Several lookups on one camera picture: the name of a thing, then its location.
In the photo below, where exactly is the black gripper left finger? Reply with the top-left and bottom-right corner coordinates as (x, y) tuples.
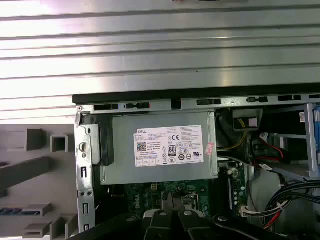
(71, 191), (177, 240)

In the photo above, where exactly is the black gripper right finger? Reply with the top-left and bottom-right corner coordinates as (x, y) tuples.
(176, 196), (292, 240)

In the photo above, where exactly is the black RAM slot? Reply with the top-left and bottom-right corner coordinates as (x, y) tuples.
(219, 162), (235, 215)

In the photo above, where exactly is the CPU socket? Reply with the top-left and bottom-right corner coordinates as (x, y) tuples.
(159, 189), (201, 213)

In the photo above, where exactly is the green motherboard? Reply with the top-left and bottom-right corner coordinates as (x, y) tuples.
(107, 159), (251, 226)

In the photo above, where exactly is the grey power supply unit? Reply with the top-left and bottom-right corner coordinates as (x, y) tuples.
(99, 109), (220, 186)

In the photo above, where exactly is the black open PC case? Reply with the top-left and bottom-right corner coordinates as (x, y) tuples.
(71, 89), (320, 240)

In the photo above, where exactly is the grey parts rack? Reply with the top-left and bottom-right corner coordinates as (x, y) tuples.
(0, 123), (80, 238)

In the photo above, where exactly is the metal drive cage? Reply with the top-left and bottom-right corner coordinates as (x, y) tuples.
(303, 102), (320, 180)

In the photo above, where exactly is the blue drive bay latch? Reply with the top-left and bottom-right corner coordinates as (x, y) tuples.
(312, 104), (320, 166)

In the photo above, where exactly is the black wire bundle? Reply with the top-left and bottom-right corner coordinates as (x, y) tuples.
(247, 178), (320, 232)

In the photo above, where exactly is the yellow wire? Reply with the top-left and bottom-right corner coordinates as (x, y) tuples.
(217, 117), (248, 152)

